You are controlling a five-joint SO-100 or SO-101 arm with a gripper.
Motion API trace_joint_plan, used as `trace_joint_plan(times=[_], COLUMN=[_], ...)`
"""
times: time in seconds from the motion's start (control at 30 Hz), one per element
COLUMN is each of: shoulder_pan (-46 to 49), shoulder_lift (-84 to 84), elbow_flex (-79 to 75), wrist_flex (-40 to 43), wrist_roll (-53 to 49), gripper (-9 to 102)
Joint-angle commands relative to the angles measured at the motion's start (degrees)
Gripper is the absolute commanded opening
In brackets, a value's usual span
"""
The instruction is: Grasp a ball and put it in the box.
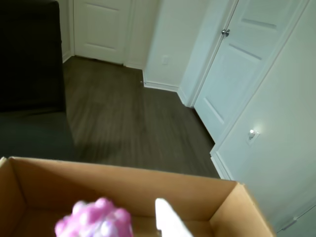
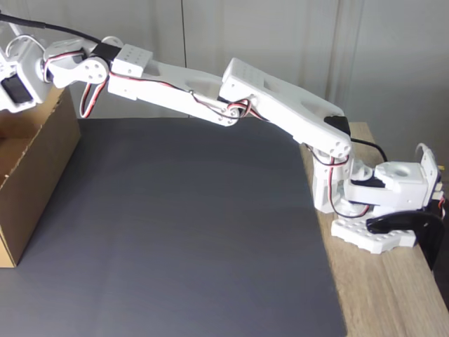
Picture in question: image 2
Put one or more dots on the brown cardboard box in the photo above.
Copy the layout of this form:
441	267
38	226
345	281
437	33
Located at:
45	168

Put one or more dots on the dark grey mat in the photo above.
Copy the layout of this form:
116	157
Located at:
193	228

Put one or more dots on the black table clamp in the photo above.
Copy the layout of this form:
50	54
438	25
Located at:
428	231

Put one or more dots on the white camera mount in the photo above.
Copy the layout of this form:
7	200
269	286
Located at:
2	60

